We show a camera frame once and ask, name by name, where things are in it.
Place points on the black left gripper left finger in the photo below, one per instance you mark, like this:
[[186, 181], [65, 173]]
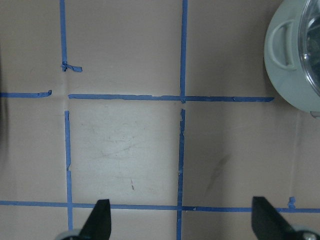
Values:
[[98, 224]]

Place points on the grey-green cooking pot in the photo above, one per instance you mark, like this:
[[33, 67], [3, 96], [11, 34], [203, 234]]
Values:
[[282, 59]]

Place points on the clear glass pot lid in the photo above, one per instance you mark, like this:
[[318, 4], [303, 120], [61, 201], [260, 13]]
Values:
[[309, 42]]

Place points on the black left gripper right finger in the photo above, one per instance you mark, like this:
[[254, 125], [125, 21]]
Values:
[[267, 223]]

